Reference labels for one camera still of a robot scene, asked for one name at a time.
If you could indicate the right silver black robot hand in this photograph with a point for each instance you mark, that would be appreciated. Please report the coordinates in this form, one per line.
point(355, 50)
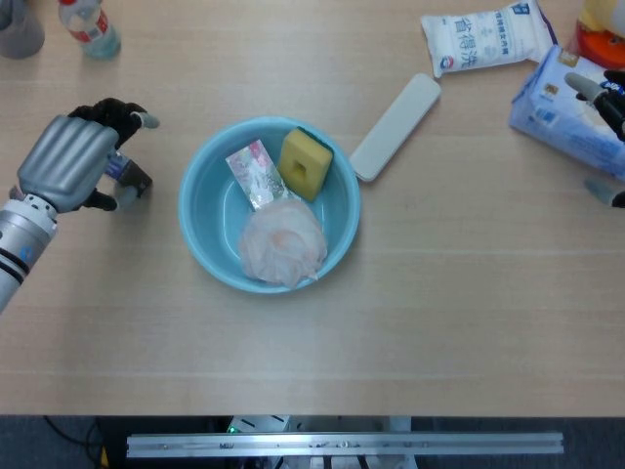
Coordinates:
point(612, 102)

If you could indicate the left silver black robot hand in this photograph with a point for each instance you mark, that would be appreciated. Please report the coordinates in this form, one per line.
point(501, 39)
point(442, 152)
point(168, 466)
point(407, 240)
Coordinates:
point(63, 156)

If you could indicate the small black purple box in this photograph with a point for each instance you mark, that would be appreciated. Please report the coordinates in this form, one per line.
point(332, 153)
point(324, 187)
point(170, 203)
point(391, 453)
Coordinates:
point(132, 173)

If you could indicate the long white plastic case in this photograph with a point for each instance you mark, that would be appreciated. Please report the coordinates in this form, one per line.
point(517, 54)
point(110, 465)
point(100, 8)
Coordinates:
point(390, 129)

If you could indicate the pink mesh bath ball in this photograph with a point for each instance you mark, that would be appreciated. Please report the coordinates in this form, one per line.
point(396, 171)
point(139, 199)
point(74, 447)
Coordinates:
point(283, 244)

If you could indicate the light blue plastic basin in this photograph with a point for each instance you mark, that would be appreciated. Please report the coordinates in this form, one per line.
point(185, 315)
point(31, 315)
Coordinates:
point(210, 234)

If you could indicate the red round container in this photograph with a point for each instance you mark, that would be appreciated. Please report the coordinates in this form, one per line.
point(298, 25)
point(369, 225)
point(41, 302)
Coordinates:
point(600, 46)

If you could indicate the blue tissue pack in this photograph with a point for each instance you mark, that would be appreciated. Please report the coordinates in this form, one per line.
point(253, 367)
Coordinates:
point(547, 112)

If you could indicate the yellow plush toy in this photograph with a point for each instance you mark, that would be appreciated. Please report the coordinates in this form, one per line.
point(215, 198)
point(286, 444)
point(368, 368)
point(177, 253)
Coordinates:
point(603, 12)

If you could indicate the clear bottle with red cap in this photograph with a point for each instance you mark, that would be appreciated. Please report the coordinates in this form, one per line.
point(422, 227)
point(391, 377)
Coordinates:
point(95, 34)

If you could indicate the white washing powder bag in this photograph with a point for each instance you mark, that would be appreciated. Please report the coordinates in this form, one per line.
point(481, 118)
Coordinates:
point(483, 41)

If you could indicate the floral toothpaste box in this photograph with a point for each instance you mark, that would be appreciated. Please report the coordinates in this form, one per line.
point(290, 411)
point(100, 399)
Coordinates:
point(254, 171)

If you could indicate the yellow sponge with green back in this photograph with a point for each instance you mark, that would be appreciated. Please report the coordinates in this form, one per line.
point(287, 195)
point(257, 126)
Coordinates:
point(293, 149)

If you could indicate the aluminium rail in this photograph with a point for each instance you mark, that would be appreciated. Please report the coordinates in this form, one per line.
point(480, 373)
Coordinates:
point(342, 444)

